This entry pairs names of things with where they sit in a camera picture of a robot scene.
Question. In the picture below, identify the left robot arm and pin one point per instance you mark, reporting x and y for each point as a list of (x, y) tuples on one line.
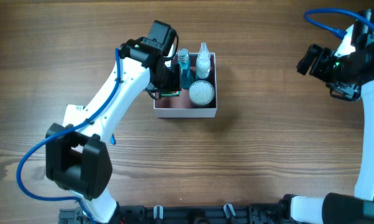
[(77, 157)]

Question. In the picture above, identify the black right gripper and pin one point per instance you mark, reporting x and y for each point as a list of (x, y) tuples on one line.
[(318, 64)]

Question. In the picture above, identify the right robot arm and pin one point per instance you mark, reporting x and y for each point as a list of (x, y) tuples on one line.
[(348, 73)]

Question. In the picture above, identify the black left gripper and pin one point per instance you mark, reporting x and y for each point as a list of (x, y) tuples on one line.
[(170, 79)]

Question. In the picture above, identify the white pink-lined box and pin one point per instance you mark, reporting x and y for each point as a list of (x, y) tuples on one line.
[(182, 107)]

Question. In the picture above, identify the clear spray bottle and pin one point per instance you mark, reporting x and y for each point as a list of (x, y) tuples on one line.
[(203, 62)]

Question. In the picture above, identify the teal mouthwash bottle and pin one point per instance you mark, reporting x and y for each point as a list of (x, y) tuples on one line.
[(184, 61)]

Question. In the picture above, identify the green soap box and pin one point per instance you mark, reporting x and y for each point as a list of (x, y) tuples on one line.
[(166, 94)]

